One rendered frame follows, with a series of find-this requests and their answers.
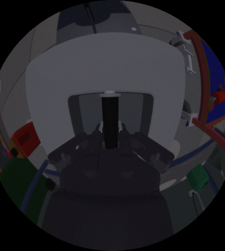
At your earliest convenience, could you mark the red box with orange base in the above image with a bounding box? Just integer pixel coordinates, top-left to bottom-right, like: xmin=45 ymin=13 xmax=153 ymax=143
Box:
xmin=8 ymin=121 xmax=41 ymax=159

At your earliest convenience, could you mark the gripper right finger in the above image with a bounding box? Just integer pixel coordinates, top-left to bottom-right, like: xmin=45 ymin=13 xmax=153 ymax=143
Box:
xmin=118 ymin=121 xmax=175 ymax=170

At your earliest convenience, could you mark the black star knob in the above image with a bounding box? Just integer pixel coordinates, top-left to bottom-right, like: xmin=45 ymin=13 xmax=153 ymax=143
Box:
xmin=45 ymin=178 xmax=56 ymax=190

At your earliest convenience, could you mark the blue handle tube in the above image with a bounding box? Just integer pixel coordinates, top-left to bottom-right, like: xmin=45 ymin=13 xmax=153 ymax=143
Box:
xmin=19 ymin=159 xmax=60 ymax=215

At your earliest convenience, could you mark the dark blue grey panel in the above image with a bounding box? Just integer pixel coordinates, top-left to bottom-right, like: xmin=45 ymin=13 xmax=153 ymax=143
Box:
xmin=56 ymin=0 xmax=143 ymax=38

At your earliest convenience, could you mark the black ribbed handle grip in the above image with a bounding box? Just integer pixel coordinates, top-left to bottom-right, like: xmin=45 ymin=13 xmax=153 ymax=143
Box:
xmin=98 ymin=90 xmax=122 ymax=149

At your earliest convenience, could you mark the red frame with blue panel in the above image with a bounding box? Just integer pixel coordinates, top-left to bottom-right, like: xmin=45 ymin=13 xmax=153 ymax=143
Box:
xmin=182 ymin=29 xmax=225 ymax=160

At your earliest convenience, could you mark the red cylinder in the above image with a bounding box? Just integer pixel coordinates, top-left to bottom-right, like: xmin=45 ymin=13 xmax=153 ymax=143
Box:
xmin=211 ymin=89 xmax=225 ymax=104

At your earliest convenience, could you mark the white metal bracket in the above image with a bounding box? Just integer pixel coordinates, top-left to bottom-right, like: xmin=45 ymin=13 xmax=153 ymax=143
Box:
xmin=169 ymin=30 xmax=196 ymax=74

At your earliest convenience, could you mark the dark wheel with white bracket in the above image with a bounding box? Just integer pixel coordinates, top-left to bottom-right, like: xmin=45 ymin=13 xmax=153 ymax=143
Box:
xmin=180 ymin=99 xmax=199 ymax=127

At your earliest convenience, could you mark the grey grass box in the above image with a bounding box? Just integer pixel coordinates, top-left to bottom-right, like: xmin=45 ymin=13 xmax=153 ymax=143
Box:
xmin=25 ymin=32 xmax=187 ymax=160

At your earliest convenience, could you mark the white post with socket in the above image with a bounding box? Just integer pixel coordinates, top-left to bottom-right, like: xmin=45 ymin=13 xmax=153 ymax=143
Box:
xmin=188 ymin=189 xmax=206 ymax=213

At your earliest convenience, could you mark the green mower deck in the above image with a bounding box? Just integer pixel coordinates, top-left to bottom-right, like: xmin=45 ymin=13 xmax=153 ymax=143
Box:
xmin=0 ymin=156 xmax=55 ymax=226

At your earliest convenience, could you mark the green box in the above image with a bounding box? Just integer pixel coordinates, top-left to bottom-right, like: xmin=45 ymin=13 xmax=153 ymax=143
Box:
xmin=186 ymin=164 xmax=210 ymax=193

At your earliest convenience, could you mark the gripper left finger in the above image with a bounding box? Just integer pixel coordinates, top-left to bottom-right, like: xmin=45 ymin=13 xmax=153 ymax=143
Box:
xmin=47 ymin=121 xmax=105 ymax=168

